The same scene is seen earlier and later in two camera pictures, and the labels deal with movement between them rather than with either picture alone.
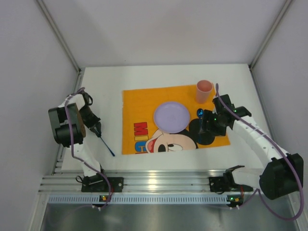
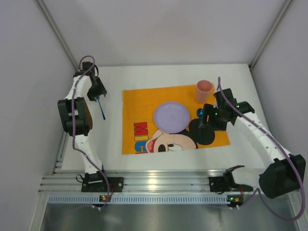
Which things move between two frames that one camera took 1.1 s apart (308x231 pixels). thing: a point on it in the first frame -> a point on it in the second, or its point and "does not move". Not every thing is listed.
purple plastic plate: x=171 y=117 does not move
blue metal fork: x=107 y=145 -> x=97 y=97
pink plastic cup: x=204 y=88 does not move
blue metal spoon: x=200 y=114 does not move
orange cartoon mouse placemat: x=140 y=134 does not move
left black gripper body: x=95 y=127 -> x=96 y=91
